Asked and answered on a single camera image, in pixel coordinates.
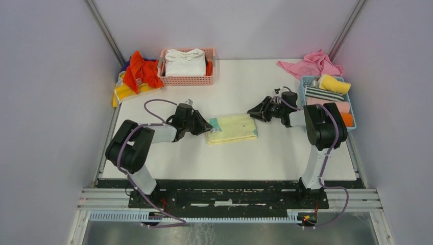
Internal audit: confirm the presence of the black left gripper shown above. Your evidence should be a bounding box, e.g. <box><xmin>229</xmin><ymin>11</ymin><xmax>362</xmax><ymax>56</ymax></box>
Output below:
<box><xmin>183</xmin><ymin>109</ymin><xmax>212</xmax><ymax>136</ymax></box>

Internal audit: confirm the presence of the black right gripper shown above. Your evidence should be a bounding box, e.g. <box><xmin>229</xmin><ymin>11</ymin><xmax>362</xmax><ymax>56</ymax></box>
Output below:
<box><xmin>247</xmin><ymin>95</ymin><xmax>285</xmax><ymax>123</ymax></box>

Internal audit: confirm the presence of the yellow green teal towel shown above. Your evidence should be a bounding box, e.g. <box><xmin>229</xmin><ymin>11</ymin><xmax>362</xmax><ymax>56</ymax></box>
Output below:
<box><xmin>206</xmin><ymin>114</ymin><xmax>258</xmax><ymax>145</ymax></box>

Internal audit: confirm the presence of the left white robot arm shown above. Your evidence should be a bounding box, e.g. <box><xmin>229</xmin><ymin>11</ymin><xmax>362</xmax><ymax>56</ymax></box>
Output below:
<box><xmin>105</xmin><ymin>103</ymin><xmax>212</xmax><ymax>208</ymax></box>

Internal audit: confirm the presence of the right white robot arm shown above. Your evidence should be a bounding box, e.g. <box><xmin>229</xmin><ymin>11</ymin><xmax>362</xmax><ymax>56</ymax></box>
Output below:
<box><xmin>247</xmin><ymin>91</ymin><xmax>348</xmax><ymax>208</ymax></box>

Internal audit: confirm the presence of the rolled striped towel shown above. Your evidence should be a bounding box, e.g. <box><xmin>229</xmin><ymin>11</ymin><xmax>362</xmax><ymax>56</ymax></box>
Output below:
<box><xmin>305</xmin><ymin>86</ymin><xmax>345</xmax><ymax>102</ymax></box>

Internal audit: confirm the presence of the orange cloth in pink basket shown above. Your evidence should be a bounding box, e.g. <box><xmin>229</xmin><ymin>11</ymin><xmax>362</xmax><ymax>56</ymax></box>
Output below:
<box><xmin>205</xmin><ymin>61</ymin><xmax>213</xmax><ymax>76</ymax></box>

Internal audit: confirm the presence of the white folded cloth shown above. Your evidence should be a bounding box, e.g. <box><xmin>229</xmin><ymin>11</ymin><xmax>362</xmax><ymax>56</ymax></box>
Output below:
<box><xmin>164</xmin><ymin>48</ymin><xmax>206</xmax><ymax>77</ymax></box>

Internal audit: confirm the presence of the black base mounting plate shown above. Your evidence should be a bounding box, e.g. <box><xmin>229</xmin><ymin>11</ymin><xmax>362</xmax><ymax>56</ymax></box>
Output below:
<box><xmin>96</xmin><ymin>178</ymin><xmax>366</xmax><ymax>219</ymax></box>

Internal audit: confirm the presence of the rolled yellow towel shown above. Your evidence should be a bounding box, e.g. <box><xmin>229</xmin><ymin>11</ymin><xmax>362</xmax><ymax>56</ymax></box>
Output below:
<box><xmin>318</xmin><ymin>74</ymin><xmax>351</xmax><ymax>94</ymax></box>

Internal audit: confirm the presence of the pink perforated basket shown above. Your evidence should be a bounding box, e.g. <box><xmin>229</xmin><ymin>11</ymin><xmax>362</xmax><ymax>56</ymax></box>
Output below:
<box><xmin>158</xmin><ymin>47</ymin><xmax>216</xmax><ymax>86</ymax></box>

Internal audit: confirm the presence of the pink crumpled towel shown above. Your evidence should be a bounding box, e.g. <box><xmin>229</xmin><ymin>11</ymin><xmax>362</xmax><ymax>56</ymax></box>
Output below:
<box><xmin>276</xmin><ymin>50</ymin><xmax>344</xmax><ymax>80</ymax></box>

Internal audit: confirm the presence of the orange red towel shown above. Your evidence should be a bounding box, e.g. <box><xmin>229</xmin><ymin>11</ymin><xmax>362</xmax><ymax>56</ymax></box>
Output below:
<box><xmin>123</xmin><ymin>51</ymin><xmax>164</xmax><ymax>94</ymax></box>

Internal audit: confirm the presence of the rolled pink towel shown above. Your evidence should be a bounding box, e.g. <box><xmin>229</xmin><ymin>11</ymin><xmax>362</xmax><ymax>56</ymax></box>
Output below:
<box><xmin>306</xmin><ymin>97</ymin><xmax>350</xmax><ymax>113</ymax></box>

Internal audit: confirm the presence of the rolled orange towel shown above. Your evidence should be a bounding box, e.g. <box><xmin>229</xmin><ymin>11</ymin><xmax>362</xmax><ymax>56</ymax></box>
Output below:
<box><xmin>341</xmin><ymin>113</ymin><xmax>354</xmax><ymax>127</ymax></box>

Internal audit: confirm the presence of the purple cloth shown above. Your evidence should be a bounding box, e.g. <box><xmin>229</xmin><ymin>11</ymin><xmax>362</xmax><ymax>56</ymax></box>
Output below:
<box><xmin>120</xmin><ymin>58</ymin><xmax>158</xmax><ymax>72</ymax></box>

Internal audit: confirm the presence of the white slotted cable duct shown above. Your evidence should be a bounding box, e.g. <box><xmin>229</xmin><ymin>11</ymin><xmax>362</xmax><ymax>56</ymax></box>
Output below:
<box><xmin>88</xmin><ymin>211</ymin><xmax>305</xmax><ymax>224</ymax></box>

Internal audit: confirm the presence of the aluminium corner rail left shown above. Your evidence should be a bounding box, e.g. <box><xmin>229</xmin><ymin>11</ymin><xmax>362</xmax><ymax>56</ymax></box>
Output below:
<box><xmin>84</xmin><ymin>0</ymin><xmax>126</xmax><ymax>66</ymax></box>

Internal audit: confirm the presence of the aluminium corner rail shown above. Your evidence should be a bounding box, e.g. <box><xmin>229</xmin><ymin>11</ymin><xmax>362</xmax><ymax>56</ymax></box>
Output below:
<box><xmin>328</xmin><ymin>0</ymin><xmax>368</xmax><ymax>61</ymax></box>
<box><xmin>84</xmin><ymin>0</ymin><xmax>126</xmax><ymax>66</ymax></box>

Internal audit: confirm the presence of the aluminium corner rail right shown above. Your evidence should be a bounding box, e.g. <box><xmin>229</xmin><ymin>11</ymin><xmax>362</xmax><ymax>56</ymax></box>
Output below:
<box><xmin>328</xmin><ymin>0</ymin><xmax>368</xmax><ymax>61</ymax></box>

